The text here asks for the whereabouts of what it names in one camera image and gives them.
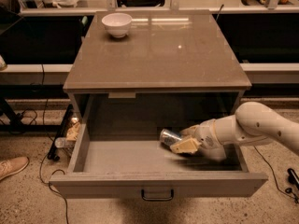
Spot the black plug device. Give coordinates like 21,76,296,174
287,168,299,189

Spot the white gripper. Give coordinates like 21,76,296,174
170,119,221,154

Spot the tan shoe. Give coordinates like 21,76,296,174
0,157,29,181

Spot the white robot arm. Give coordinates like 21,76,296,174
170,102,299,155

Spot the black drawer handle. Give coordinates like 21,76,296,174
140,189,175,202

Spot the white ceramic bowl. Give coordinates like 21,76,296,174
102,13,132,38

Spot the open grey top drawer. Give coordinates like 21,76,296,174
50,93,267,199

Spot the silver blue redbull can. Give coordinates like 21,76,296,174
159,129,182,147

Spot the grey drawer cabinet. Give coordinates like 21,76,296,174
64,10,251,113

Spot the black cable floor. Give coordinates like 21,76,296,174
38,63,70,224
253,146,299,203

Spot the clutter beside cabinet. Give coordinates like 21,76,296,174
47,105,80,161

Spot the black cable right floor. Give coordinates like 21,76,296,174
253,146,299,203

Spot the black cable left floor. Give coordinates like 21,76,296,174
38,63,70,224

